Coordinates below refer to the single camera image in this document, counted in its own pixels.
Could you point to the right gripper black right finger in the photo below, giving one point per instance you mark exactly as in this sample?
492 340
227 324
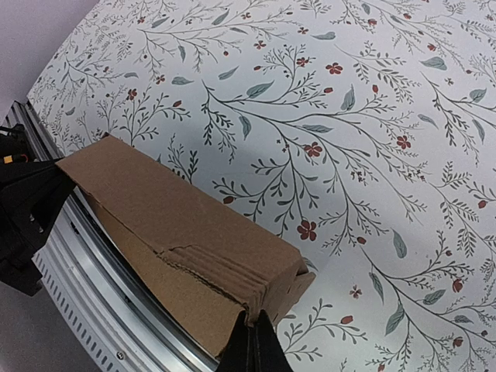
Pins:
268 355

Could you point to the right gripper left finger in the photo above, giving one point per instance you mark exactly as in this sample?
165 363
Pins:
238 354

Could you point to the brown cardboard box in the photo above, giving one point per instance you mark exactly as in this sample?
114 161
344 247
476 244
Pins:
204 262

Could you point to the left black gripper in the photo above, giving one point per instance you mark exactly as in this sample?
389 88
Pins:
32 195

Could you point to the floral patterned table mat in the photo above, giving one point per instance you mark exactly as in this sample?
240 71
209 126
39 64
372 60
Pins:
361 132

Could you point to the aluminium front rail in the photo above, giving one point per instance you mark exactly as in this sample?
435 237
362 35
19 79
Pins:
118 322

